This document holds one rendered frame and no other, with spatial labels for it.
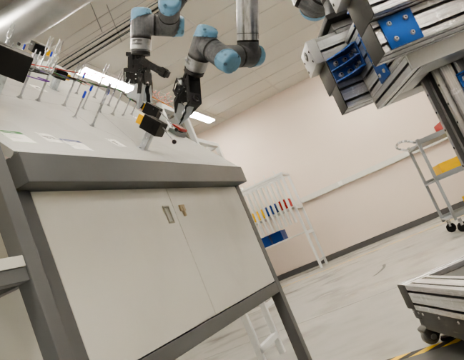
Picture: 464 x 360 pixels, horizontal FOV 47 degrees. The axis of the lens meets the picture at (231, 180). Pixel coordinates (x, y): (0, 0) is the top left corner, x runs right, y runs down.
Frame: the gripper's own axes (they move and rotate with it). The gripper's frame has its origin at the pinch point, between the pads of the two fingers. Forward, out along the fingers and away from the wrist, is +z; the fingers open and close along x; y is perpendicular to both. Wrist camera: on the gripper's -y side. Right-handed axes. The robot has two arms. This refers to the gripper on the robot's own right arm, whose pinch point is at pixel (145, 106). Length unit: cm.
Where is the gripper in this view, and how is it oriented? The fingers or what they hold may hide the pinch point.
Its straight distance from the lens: 198.8
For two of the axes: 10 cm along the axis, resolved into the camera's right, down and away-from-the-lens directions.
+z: -0.3, 10.0, 0.8
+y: -9.7, -0.4, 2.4
